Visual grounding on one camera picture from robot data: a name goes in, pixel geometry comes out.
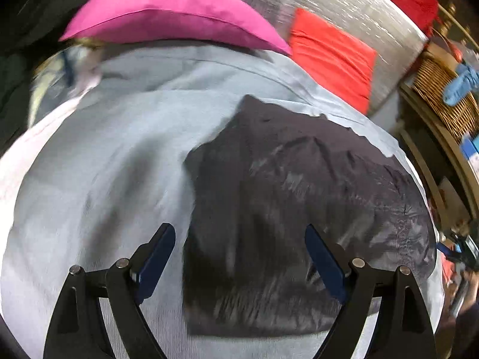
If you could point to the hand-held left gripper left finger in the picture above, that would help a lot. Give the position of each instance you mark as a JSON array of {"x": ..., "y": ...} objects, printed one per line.
[{"x": 157, "y": 261}]

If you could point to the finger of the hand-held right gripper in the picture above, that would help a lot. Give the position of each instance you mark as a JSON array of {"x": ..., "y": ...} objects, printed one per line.
[{"x": 446, "y": 249}]

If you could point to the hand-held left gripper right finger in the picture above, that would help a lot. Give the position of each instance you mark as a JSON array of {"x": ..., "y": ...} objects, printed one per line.
[{"x": 325, "y": 265}]

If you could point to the dark quilted zip jacket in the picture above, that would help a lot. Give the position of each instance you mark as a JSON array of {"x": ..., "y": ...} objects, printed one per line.
[{"x": 269, "y": 194}]

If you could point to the wooden shelf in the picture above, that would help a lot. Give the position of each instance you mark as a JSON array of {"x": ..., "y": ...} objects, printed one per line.
[{"x": 441, "y": 157}]

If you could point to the blue cardboard box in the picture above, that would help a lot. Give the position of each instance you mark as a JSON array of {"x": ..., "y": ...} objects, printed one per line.
[{"x": 471, "y": 149}]

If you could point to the light blue bed sheet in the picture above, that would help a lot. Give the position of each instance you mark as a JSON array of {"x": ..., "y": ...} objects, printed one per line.
[{"x": 112, "y": 157}]

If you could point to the blue cloth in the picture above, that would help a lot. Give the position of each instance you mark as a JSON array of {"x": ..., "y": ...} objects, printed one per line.
[{"x": 462, "y": 84}]

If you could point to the wicker basket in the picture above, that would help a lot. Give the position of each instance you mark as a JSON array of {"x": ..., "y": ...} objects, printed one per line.
[{"x": 434, "y": 82}]

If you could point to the red pillow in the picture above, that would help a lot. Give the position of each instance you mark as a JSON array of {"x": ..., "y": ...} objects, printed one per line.
[{"x": 329, "y": 60}]

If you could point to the clear plastic bag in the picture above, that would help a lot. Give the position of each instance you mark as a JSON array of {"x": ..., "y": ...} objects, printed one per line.
[{"x": 67, "y": 67}]

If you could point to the wooden railing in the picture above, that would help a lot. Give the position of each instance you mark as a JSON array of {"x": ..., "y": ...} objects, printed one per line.
[{"x": 454, "y": 15}]

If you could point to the silver foil insulation mat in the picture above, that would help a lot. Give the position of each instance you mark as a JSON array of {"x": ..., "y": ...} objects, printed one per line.
[{"x": 359, "y": 11}]

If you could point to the pink pillow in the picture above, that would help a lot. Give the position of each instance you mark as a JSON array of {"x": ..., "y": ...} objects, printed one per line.
[{"x": 168, "y": 3}]

